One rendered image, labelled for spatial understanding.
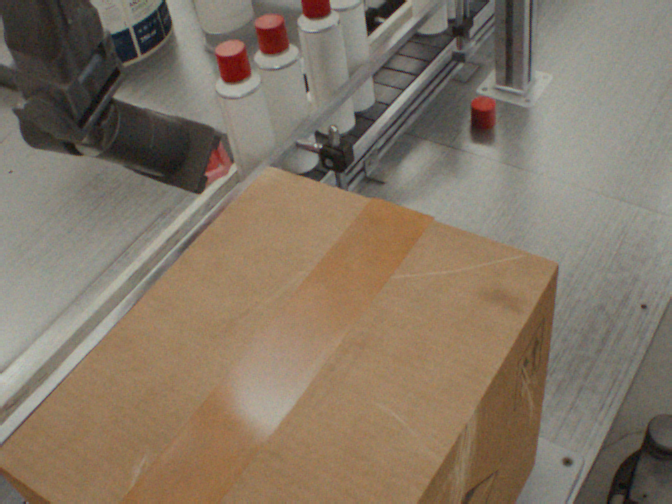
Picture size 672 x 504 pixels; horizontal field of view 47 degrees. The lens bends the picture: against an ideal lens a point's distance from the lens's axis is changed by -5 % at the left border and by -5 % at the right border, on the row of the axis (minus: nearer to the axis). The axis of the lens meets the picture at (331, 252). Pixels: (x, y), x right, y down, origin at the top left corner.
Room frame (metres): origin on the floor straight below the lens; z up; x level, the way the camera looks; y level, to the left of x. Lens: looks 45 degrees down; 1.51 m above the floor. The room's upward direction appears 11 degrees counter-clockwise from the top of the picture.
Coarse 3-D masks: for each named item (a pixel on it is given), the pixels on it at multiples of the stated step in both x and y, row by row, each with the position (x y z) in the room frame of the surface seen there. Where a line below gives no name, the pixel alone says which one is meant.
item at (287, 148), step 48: (432, 0) 1.00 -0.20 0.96; (384, 48) 0.89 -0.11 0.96; (336, 96) 0.80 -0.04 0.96; (288, 144) 0.73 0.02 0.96; (240, 192) 0.66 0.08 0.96; (192, 240) 0.60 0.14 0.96; (144, 288) 0.55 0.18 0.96; (96, 336) 0.50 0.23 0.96; (48, 384) 0.45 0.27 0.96; (0, 432) 0.41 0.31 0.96
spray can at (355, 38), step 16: (336, 0) 0.88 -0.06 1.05; (352, 0) 0.88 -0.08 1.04; (352, 16) 0.87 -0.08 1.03; (352, 32) 0.87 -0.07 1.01; (352, 48) 0.87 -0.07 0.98; (368, 48) 0.89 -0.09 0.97; (352, 64) 0.87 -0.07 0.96; (368, 80) 0.88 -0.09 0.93; (352, 96) 0.87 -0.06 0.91; (368, 96) 0.88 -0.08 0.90
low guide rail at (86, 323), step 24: (408, 0) 1.09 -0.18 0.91; (384, 24) 1.03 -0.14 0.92; (216, 192) 0.73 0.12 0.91; (192, 216) 0.70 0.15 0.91; (168, 240) 0.67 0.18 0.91; (144, 264) 0.64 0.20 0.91; (120, 288) 0.61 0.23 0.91; (96, 312) 0.58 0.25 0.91; (72, 336) 0.55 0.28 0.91; (48, 360) 0.52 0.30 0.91; (24, 384) 0.50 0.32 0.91; (0, 408) 0.47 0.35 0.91
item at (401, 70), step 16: (480, 0) 1.12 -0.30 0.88; (448, 32) 1.04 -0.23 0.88; (400, 48) 1.02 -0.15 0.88; (416, 48) 1.01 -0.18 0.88; (432, 48) 1.00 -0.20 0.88; (384, 64) 0.98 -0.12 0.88; (400, 64) 0.97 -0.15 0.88; (416, 64) 0.97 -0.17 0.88; (384, 80) 0.94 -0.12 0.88; (400, 80) 0.93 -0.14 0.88; (384, 96) 0.90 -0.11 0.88; (368, 112) 0.87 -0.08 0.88; (384, 112) 0.87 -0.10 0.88; (368, 128) 0.84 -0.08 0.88; (320, 160) 0.79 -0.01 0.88; (304, 176) 0.77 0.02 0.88; (320, 176) 0.76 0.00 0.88; (0, 480) 0.41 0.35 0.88; (0, 496) 0.39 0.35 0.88; (16, 496) 0.39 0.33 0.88
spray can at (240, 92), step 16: (224, 48) 0.75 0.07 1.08; (240, 48) 0.75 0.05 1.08; (224, 64) 0.74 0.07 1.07; (240, 64) 0.74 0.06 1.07; (224, 80) 0.74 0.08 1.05; (240, 80) 0.74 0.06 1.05; (256, 80) 0.74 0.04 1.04; (224, 96) 0.73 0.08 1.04; (240, 96) 0.73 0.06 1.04; (256, 96) 0.73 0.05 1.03; (224, 112) 0.74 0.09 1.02; (240, 112) 0.73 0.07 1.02; (256, 112) 0.73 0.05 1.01; (240, 128) 0.73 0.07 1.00; (256, 128) 0.73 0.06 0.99; (272, 128) 0.75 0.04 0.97; (240, 144) 0.73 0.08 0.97; (256, 144) 0.73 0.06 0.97; (272, 144) 0.74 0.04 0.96; (240, 160) 0.73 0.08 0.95; (256, 160) 0.73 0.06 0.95; (240, 176) 0.74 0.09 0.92
